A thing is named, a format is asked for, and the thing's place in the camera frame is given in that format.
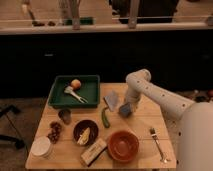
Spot blue sponge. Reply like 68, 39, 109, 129
119, 103, 132, 117

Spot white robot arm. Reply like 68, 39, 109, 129
125, 69, 213, 171

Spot silver fork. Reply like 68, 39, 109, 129
149, 127, 170, 163

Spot orange clay bowl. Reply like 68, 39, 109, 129
107, 130, 139, 163

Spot green plastic tray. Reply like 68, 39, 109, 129
48, 75, 100, 108

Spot dark brown plate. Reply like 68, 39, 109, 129
73, 120, 99, 146

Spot yellow banana piece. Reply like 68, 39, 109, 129
77, 128, 90, 145

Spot wooden block brush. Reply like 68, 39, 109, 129
81, 138, 107, 166

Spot orange peach fruit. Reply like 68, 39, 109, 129
70, 79, 81, 90

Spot small dark metal cup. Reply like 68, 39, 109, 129
58, 109, 71, 125

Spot brown grape cluster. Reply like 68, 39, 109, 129
47, 122, 62, 144

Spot white lidded container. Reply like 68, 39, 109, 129
31, 136, 52, 157

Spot black chair base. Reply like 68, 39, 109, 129
0, 104, 27, 150

